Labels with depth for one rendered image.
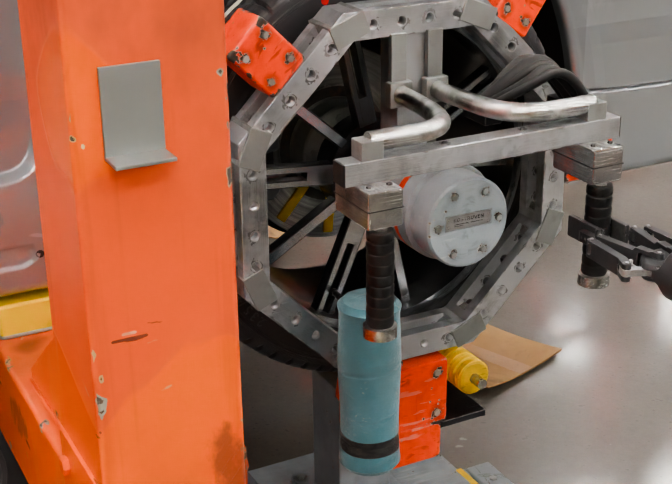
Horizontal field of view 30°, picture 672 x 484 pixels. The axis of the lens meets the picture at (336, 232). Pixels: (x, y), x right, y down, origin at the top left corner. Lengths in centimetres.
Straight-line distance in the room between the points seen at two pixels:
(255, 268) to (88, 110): 62
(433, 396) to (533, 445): 90
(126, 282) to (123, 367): 9
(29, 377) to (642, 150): 113
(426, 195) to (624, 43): 62
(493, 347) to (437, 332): 130
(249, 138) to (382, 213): 24
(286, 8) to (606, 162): 48
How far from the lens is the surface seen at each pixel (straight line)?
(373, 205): 152
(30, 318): 182
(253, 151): 167
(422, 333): 191
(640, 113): 224
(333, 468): 217
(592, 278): 176
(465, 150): 160
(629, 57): 219
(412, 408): 195
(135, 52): 118
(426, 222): 167
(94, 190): 120
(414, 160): 156
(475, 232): 171
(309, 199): 204
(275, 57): 165
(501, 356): 318
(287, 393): 302
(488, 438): 285
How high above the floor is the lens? 147
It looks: 22 degrees down
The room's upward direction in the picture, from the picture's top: 1 degrees counter-clockwise
